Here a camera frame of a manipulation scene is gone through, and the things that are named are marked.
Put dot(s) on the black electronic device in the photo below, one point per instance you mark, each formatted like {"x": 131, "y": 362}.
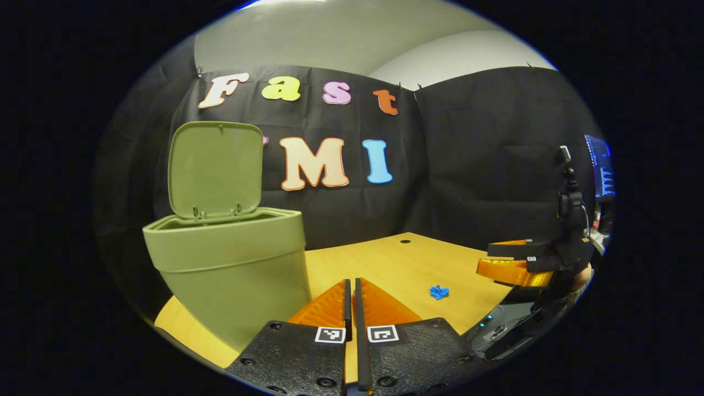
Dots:
{"x": 506, "y": 341}

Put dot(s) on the blue paper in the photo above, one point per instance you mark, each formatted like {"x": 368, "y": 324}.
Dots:
{"x": 439, "y": 292}

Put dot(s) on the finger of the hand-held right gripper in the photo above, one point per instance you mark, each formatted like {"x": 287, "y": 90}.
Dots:
{"x": 511, "y": 272}
{"x": 517, "y": 250}

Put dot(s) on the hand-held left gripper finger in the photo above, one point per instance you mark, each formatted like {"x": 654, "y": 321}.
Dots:
{"x": 359, "y": 330}
{"x": 347, "y": 311}

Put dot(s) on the computer monitor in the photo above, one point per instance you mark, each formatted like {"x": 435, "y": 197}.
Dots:
{"x": 600, "y": 165}

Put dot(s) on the green garbage bin lid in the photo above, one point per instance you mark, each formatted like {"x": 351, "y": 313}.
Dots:
{"x": 214, "y": 170}

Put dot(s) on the green desktop garbage bin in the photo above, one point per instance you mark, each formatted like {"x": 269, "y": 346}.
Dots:
{"x": 236, "y": 275}

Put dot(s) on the black backdrop cloth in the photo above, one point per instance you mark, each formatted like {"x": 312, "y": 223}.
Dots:
{"x": 495, "y": 165}

